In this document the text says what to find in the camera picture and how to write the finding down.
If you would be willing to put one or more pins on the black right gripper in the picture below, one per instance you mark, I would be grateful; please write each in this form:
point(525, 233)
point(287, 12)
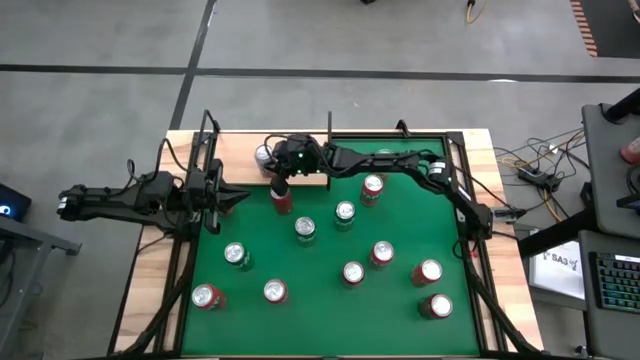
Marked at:
point(300, 162)

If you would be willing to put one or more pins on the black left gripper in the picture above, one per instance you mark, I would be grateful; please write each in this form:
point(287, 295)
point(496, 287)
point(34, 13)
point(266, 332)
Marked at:
point(212, 200)

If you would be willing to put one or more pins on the red Coca-Cola can black script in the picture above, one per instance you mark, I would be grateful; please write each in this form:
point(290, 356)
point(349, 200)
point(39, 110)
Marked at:
point(282, 205)

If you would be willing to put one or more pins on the white pink soda can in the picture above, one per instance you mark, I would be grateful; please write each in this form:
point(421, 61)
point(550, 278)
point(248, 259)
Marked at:
point(384, 151)
point(261, 159)
point(632, 151)

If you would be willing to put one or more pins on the green Sprite can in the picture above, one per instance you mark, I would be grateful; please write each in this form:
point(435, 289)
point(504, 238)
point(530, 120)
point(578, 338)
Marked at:
point(305, 227)
point(345, 212)
point(235, 252)

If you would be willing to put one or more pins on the red Fanta strawberry can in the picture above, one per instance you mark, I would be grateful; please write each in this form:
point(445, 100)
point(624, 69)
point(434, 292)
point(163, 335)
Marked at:
point(275, 291)
point(383, 252)
point(228, 210)
point(430, 271)
point(372, 186)

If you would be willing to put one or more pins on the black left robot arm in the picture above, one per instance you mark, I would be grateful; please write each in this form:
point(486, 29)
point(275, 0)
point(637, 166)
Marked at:
point(100, 200)

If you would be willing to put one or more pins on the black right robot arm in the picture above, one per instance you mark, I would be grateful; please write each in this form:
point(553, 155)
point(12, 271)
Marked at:
point(380, 162)

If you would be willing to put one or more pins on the light wooden shelf board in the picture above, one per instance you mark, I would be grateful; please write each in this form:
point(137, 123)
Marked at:
point(240, 165)

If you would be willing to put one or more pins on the red soda can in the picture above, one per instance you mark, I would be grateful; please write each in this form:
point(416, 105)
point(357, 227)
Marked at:
point(204, 296)

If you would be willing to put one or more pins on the red Star Wars Coca-Cola can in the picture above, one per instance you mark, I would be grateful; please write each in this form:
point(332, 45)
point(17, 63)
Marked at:
point(353, 273)

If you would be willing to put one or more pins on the black clamp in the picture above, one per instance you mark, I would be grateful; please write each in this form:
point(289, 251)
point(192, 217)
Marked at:
point(401, 127)

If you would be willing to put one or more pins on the green table mat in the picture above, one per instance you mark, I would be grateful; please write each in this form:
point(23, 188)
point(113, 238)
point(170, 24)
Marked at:
point(320, 320)

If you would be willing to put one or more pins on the grey metal stand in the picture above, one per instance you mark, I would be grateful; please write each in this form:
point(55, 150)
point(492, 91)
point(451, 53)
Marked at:
point(30, 235)

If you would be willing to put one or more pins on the black device blue light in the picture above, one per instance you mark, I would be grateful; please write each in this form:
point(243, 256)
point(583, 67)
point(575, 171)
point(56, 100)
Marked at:
point(17, 200)

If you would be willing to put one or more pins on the black power strip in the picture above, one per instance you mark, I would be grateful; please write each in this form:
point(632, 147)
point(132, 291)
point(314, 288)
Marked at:
point(537, 179)

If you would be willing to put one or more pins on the black desk support beam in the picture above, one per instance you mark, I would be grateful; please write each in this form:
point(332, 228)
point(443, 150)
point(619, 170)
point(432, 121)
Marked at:
point(555, 232)

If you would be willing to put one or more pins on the white SA3 sign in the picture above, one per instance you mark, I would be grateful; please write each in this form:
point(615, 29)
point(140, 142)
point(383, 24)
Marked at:
point(557, 272)

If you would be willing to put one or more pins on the grey side table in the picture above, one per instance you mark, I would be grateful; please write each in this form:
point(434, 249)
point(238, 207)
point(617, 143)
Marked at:
point(602, 165)

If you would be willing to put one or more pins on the backlit keyboard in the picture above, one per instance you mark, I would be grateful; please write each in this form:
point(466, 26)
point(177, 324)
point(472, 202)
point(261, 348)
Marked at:
point(617, 282)

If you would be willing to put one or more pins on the grey desk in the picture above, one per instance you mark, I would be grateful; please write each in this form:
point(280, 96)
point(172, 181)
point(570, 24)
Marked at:
point(600, 330)

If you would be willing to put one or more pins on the black floor mat orange stripe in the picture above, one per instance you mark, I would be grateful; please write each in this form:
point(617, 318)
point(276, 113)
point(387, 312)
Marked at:
point(615, 25)

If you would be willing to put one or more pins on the black frame rod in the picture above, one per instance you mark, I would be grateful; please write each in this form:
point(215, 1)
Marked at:
point(202, 131)

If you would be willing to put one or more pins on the black aluminium table frame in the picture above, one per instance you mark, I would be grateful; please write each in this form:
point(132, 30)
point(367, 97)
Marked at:
point(435, 135)

